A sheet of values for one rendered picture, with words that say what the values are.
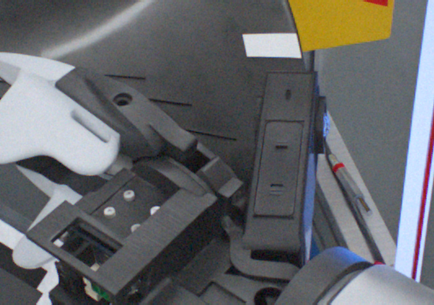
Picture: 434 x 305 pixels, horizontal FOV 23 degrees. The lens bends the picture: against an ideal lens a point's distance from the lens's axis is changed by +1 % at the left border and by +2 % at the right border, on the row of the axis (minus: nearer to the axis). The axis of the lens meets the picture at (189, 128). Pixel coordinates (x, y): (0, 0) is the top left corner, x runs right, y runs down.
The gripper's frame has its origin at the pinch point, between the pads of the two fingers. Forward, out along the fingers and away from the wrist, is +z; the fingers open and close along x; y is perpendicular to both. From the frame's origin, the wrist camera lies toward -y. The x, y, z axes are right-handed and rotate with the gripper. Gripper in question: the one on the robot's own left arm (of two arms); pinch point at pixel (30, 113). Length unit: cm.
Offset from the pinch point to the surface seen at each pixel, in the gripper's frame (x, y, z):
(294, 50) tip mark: 3.7, -14.9, -5.2
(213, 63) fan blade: 2.7, -10.5, -2.9
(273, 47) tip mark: 3.4, -14.1, -4.4
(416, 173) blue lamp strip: 17.0, -21.4, -9.7
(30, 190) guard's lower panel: 78, -36, 64
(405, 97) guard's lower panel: 77, -83, 29
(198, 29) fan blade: 2.1, -11.8, -0.8
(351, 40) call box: 23.1, -36.6, 6.1
